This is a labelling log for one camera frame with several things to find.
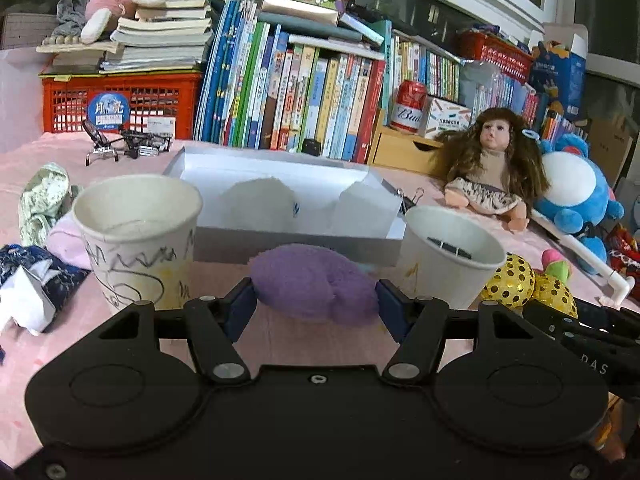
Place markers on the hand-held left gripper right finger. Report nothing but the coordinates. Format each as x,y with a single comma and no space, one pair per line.
390,310

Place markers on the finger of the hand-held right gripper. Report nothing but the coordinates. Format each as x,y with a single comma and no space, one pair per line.
550,317

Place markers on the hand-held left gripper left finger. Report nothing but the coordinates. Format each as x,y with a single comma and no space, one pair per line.
241,305

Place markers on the gold sequin ball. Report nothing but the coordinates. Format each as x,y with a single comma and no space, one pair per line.
555,295
510,282

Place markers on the shallow grey cardboard box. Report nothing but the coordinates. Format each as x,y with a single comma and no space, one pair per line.
280,246

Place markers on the purple plush toy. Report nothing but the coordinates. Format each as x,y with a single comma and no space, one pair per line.
310,280

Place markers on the navy floral cloth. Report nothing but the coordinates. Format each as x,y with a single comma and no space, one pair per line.
60,270

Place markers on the green floral cloth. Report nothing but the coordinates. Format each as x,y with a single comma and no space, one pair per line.
42,200

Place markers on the pink soft cloth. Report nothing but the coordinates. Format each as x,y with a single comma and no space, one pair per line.
67,245

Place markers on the pink and green toy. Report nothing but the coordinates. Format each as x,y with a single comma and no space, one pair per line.
557,262

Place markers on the plain white paper cup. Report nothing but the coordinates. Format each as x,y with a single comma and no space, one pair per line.
440,280

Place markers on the white plastic pipe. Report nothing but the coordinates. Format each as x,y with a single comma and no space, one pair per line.
590,260

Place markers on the pink bedsheet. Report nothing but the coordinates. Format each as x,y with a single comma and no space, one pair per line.
310,342

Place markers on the red snack packet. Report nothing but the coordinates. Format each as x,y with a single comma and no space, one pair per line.
625,255

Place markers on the black binder clip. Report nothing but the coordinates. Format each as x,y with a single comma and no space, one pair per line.
407,202

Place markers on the scribbled paper cup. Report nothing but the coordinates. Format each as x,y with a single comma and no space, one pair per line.
135,260

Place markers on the blue and white plush toy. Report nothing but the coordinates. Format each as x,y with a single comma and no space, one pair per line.
570,185

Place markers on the small wooden drawer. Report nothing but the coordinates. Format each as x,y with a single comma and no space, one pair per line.
400,152

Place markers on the brown-haired doll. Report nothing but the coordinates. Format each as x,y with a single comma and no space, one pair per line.
492,160

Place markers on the small black device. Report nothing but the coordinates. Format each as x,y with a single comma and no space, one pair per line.
311,147

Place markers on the brown cardboard box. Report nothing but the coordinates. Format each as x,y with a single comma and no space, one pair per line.
610,147

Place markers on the miniature metal bicycle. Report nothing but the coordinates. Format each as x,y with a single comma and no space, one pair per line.
130,142

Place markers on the white striped carton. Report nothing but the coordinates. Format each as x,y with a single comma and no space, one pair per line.
447,117

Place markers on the red drink can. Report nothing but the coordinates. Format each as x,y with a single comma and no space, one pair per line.
409,107

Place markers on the row of tall picture books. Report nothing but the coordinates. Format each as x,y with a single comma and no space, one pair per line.
290,95

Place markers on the blue cardboard box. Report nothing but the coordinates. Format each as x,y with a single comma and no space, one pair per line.
562,75

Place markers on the red plastic crate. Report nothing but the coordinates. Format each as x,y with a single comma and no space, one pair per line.
65,105

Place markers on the red plastic basket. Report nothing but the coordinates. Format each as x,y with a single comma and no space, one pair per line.
500,52

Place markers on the stack of paperback books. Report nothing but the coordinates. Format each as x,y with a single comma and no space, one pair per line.
160,40

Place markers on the pink plush toy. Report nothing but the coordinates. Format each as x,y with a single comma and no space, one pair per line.
112,2

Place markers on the grey fabric toy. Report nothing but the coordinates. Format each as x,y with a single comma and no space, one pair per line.
70,15

